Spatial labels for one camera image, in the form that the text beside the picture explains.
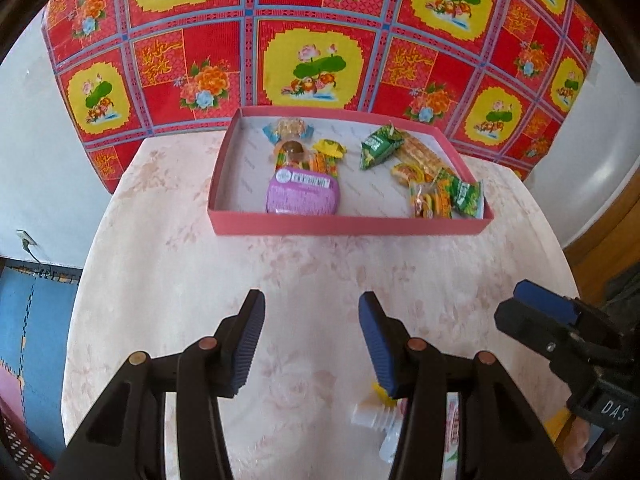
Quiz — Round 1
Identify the green pea packet front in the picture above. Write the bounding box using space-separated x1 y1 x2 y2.
436 168 485 219

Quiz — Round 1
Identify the colourful fruit candy packet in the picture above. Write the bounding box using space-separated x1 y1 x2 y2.
409 180 452 219

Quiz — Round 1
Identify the yellow-lidded jelly cup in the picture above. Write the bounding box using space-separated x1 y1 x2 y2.
390 162 425 188

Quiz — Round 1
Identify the orange-ended long cracker pack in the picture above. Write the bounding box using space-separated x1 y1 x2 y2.
395 131 451 180

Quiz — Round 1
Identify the green pea snack packet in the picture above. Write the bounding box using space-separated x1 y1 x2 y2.
359 124 405 170

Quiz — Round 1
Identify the small orange candy packet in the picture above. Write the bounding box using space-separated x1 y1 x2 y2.
308 139 347 179

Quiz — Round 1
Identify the purple plastic snack tub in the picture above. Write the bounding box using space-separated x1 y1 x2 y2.
266 167 341 216

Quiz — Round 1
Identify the blue-ended clear rice cracker pack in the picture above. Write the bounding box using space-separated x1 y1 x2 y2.
262 117 314 145

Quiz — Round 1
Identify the person's right hand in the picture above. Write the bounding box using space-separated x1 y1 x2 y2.
554 415 591 474

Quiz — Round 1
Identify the wooden furniture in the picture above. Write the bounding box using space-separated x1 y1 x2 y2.
564 171 639 306

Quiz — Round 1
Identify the white plastic bottle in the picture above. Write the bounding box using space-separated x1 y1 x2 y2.
350 385 404 464

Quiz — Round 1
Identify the blue foam floor mat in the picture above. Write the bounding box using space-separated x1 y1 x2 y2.
1 261 81 463

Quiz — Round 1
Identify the pink shallow cardboard box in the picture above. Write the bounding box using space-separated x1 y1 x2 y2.
208 106 495 236

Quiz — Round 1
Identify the white wall socket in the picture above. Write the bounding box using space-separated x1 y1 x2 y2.
15 230 37 249

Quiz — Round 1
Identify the red floral wall cloth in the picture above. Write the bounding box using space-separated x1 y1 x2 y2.
41 0 600 191

